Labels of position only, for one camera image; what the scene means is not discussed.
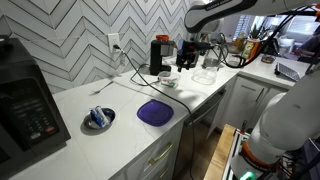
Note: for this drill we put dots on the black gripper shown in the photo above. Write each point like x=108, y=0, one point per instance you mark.
x=188, y=53

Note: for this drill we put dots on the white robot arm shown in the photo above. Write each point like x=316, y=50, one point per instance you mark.
x=290, y=118

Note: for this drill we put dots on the left clear lunch box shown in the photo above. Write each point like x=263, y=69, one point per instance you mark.
x=169, y=79

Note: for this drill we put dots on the orange green box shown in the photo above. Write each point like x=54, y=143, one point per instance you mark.
x=249, y=49

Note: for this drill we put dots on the metal spoon on counter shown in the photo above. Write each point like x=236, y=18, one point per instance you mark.
x=98, y=91

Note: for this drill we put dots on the black coffee maker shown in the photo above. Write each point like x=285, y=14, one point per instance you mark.
x=161, y=47

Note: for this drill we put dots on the purple plastic lid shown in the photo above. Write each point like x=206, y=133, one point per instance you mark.
x=155, y=113

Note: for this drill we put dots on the black tablet on counter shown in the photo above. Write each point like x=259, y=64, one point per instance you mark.
x=281, y=69

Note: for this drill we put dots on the blue white packet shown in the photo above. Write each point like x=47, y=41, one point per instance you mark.
x=99, y=117

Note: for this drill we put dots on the dark round bowl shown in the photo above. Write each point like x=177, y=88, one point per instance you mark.
x=90, y=123

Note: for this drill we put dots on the black microwave oven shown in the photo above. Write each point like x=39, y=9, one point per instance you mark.
x=31, y=126

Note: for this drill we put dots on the glass jug with handle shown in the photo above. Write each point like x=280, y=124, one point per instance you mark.
x=215, y=56

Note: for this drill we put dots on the white wall outlet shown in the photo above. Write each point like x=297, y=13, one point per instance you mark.
x=113, y=39

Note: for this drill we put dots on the gold drawer handle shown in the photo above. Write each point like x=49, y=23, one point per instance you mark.
x=153, y=161

